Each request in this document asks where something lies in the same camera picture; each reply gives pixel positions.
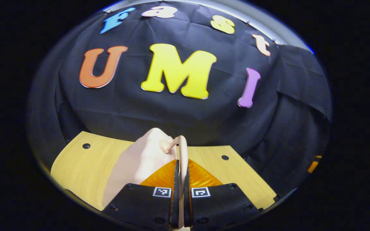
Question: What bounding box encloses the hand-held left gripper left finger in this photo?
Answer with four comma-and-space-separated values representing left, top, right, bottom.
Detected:
102, 159, 180, 230

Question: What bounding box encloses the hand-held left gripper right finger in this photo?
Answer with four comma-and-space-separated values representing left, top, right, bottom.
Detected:
183, 159, 262, 230

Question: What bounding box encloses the black backdrop cloth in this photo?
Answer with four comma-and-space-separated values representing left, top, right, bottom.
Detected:
26, 2, 333, 196

